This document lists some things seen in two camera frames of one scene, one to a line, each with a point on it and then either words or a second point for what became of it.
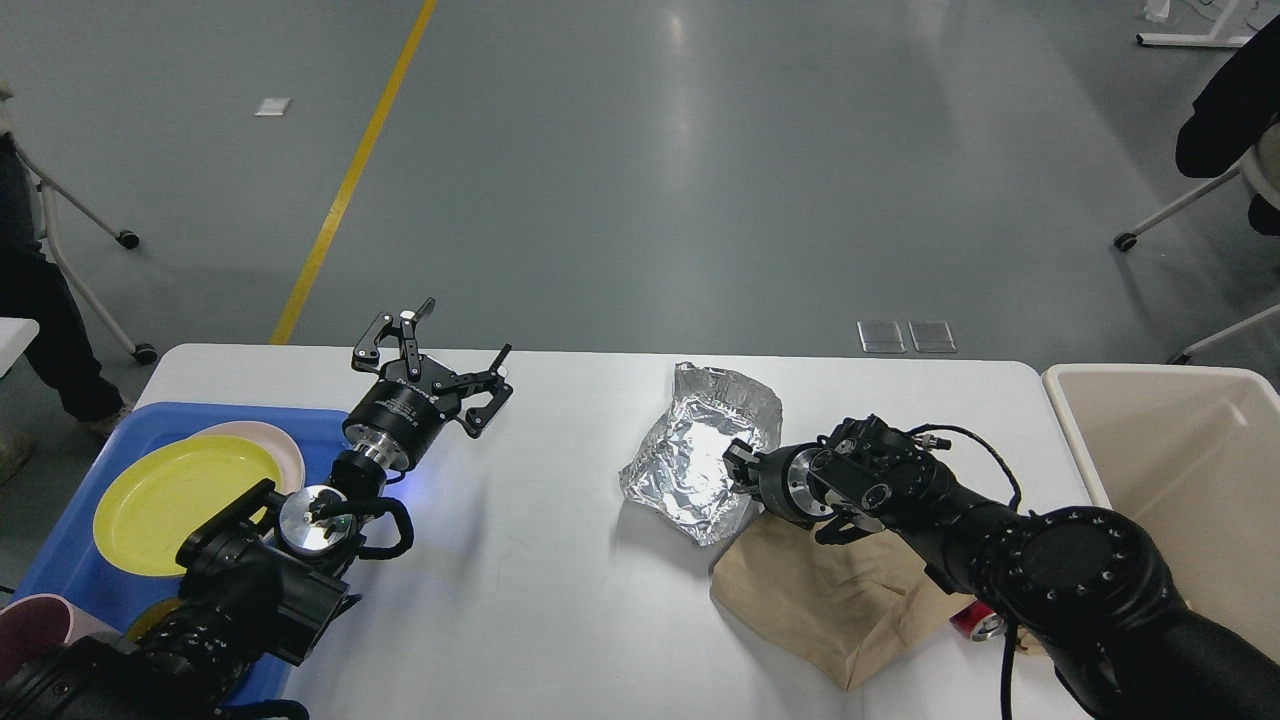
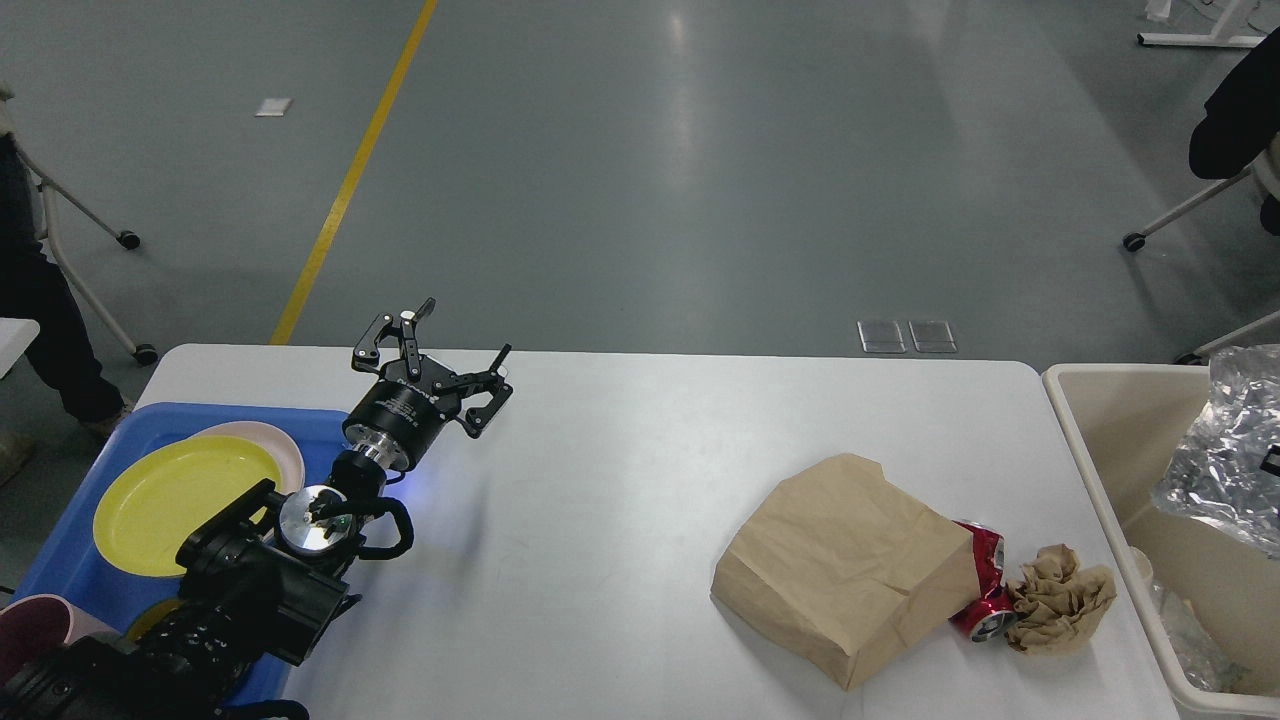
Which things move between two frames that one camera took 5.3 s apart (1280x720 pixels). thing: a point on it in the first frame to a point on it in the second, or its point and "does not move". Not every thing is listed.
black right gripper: (796, 483) to (1271, 460)
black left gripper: (400, 417) does not move
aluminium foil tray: (680, 475) to (1215, 475)
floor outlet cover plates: (885, 336) does not move
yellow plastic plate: (161, 491) does not move
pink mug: (39, 625) does not move
